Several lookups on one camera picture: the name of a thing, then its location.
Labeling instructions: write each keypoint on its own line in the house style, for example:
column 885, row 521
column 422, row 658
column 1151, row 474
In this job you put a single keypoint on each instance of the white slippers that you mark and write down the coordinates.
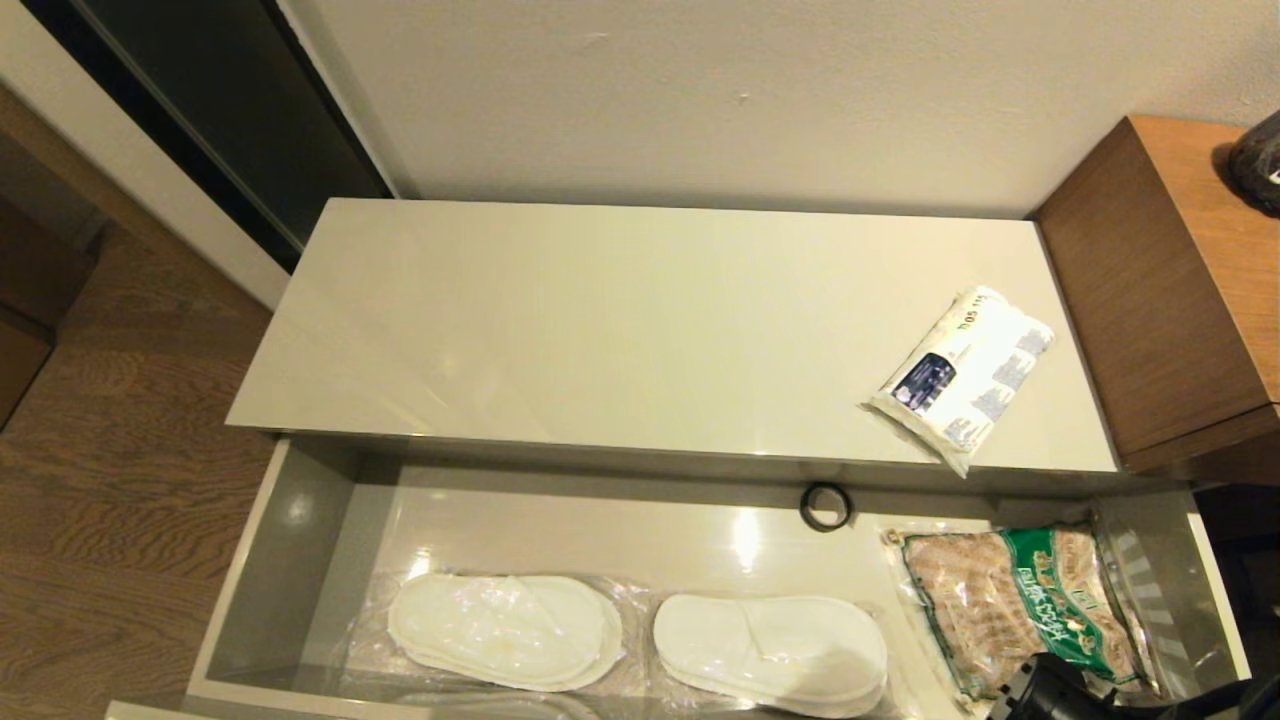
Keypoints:
column 505, row 630
column 770, row 650

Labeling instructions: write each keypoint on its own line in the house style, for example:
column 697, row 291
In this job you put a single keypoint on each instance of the floral tissue pack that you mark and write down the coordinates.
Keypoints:
column 970, row 380

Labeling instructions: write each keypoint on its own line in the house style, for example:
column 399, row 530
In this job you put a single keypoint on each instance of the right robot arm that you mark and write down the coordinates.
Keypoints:
column 1060, row 695

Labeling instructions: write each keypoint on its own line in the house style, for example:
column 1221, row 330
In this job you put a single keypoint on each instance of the glossy white drawer cabinet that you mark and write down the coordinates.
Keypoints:
column 700, row 330

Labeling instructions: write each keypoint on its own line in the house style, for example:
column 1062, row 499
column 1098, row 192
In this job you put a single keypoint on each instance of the black tape roll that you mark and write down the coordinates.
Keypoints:
column 806, row 505

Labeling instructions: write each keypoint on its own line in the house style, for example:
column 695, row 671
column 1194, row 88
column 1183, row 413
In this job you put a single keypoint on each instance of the green snack bag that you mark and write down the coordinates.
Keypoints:
column 1020, row 600

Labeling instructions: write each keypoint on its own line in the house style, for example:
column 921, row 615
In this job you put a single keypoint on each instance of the dark sliding door panel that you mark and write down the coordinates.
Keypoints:
column 230, row 110

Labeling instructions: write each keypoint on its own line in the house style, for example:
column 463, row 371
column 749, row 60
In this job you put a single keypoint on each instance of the brown wooden side cabinet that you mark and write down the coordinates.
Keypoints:
column 1150, row 300

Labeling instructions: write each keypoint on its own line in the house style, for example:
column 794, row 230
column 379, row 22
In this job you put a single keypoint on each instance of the brown wooden furniture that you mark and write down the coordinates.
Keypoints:
column 30, row 290

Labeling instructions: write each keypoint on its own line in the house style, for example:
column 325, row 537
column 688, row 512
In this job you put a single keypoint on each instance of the dark round object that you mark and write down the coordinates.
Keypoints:
column 1262, row 165

